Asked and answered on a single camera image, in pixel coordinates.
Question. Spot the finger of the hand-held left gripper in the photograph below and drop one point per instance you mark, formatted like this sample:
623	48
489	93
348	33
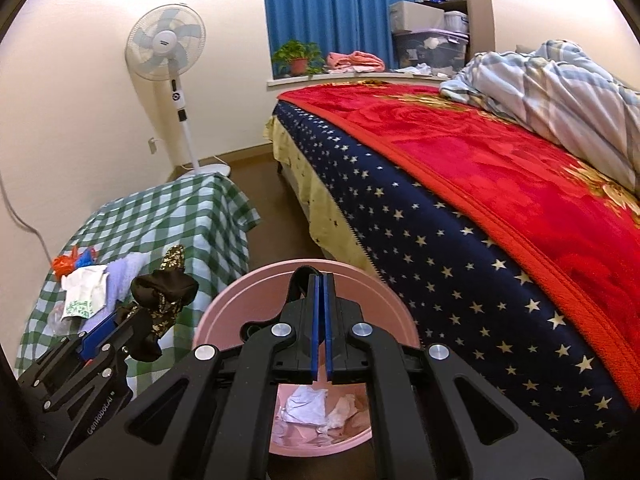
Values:
97	336
107	362

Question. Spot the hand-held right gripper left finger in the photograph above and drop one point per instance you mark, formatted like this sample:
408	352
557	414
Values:
314	332

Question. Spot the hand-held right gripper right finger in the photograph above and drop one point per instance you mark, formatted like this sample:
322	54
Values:
327	332

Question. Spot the white printed paper bag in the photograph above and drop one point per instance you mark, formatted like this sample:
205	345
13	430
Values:
85	290

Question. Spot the lavender cloth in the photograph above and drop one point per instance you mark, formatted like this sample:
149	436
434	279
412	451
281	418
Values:
122	272

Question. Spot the blue plastic bag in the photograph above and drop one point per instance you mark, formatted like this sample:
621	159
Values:
86	257

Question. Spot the black gold patterned cloth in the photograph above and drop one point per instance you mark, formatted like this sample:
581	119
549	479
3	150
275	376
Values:
162	290

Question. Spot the orange plastic bag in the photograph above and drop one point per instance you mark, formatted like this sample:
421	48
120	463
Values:
64	263

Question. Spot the pink plastic bin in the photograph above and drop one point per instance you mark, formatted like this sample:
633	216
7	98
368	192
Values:
235	305

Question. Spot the white crumpled paper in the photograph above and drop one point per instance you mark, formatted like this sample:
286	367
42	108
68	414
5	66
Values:
302	405

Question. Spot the white crumpled tissue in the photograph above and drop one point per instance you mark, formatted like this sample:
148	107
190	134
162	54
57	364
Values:
345	410

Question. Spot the yellow bed skirt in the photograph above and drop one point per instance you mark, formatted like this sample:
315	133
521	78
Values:
320	210

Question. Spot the green checkered tablecloth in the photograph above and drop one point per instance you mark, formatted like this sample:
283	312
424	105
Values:
165	220

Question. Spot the white windowsill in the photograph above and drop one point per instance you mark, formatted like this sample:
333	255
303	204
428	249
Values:
300	82

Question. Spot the green potted plant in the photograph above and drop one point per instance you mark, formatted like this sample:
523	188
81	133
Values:
299	65

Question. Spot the pink folded cloth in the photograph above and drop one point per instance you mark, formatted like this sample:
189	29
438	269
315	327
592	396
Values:
355	61

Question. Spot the white cloth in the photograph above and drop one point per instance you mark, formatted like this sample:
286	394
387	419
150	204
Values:
425	70

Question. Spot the clear storage bin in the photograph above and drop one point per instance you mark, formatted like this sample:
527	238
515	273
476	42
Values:
425	50

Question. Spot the white standing fan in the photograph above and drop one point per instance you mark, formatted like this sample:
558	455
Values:
165	42

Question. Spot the blue curtain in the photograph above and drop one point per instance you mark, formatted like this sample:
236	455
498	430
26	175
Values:
340	10

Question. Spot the grey storage box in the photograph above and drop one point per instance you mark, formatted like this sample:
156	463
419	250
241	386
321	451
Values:
415	17

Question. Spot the blue white plaid duvet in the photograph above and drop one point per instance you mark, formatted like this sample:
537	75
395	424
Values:
560	95

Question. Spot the small white storage box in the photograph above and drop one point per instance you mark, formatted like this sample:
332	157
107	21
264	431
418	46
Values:
456	22

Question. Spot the wooden shelf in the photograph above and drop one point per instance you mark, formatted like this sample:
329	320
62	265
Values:
477	5

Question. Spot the small wall socket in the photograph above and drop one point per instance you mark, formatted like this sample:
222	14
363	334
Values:
153	146

